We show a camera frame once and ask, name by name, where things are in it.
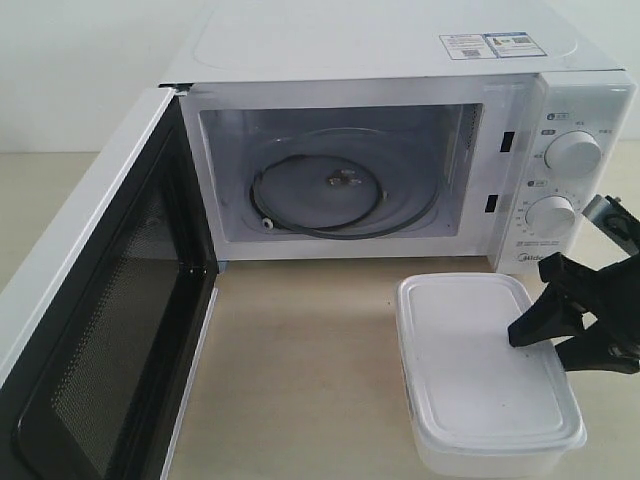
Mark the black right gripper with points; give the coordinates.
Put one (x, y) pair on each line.
(610, 294)

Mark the white plastic lidded container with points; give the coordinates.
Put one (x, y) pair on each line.
(479, 407)

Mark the white microwave door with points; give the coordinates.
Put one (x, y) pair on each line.
(103, 323)

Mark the white microwave oven body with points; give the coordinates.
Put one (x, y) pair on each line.
(256, 73)

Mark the glass microwave turntable plate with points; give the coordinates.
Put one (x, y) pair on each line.
(346, 184)

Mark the lower white control knob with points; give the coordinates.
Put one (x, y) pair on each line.
(550, 217)

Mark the white control knob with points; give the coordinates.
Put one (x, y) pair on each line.
(573, 154)
(550, 217)

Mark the upper white control knob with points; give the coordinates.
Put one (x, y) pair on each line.
(573, 154)

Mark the blue white label sticker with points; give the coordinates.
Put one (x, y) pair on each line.
(503, 45)

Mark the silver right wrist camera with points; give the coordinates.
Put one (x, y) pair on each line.
(611, 218)

